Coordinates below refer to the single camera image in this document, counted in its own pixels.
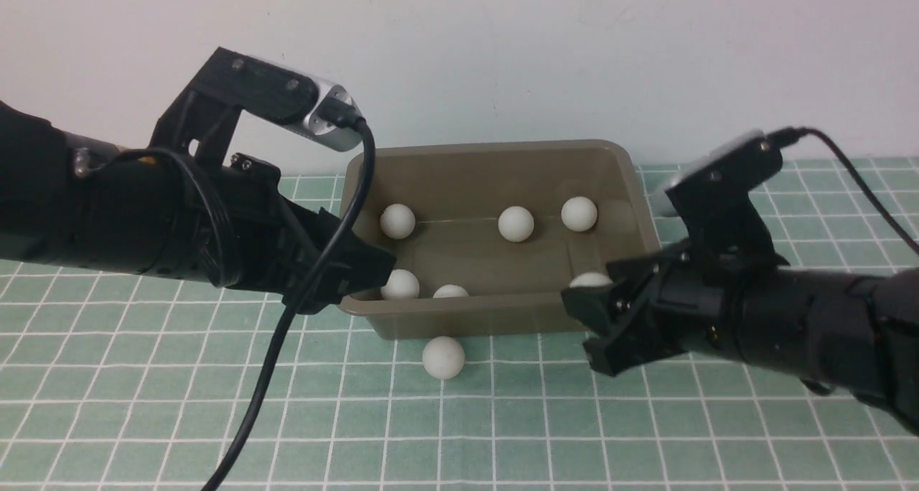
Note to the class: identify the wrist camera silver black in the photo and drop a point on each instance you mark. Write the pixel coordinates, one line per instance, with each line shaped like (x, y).
(229, 84)
(712, 197)

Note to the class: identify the olive green plastic bin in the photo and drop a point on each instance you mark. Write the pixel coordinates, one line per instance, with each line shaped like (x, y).
(457, 193)

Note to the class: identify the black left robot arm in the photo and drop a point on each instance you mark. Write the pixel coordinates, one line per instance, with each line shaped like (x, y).
(144, 217)

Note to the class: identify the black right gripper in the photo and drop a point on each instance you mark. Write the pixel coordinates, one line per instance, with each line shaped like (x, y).
(670, 303)

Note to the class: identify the green checked tablecloth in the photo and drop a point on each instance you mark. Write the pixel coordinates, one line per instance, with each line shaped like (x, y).
(114, 382)

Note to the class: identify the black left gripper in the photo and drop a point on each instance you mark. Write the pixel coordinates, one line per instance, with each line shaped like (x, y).
(237, 231)

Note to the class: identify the white ping-pong ball logo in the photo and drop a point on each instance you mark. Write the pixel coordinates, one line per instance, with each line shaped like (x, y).
(450, 291)

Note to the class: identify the white ping-pong ball with logo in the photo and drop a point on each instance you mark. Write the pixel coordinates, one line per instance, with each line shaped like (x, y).
(401, 285)

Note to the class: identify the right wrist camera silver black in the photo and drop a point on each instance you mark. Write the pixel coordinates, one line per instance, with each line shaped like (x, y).
(712, 197)

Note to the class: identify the white ping-pong ball corner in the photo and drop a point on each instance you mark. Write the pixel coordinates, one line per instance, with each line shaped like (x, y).
(591, 279)

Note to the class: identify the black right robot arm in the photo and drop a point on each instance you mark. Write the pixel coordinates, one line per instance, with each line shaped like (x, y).
(830, 330)

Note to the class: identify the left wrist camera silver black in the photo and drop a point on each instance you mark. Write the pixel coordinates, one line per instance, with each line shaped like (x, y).
(229, 84)

